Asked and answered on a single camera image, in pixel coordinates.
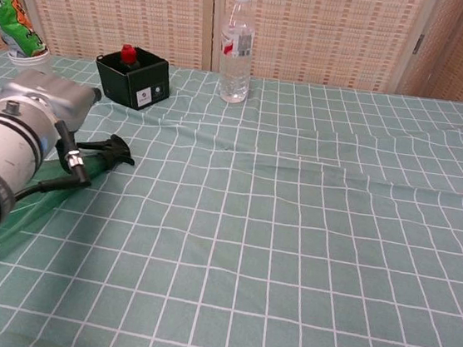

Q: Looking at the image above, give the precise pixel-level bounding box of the white paper cup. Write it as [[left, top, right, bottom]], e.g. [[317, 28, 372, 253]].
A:
[[5, 46, 57, 77]]

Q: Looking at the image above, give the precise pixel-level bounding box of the clear plastic water bottle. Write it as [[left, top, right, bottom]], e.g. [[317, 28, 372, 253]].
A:
[[214, 0, 259, 106]]

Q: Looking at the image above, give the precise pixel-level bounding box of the green checked tablecloth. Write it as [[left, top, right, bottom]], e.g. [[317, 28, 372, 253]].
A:
[[0, 46, 463, 347]]

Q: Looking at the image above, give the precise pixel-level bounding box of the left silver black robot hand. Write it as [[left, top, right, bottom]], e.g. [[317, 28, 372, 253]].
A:
[[0, 67, 104, 134]]

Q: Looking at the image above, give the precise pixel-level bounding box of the green snack bag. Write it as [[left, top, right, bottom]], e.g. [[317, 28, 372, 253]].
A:
[[0, 0, 54, 59]]

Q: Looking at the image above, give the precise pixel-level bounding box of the green spray bottle black trigger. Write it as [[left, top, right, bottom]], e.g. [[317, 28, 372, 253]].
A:
[[0, 121, 139, 273]]

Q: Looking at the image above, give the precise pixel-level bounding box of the black box red button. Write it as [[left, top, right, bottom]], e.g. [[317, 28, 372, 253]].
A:
[[91, 42, 174, 114]]

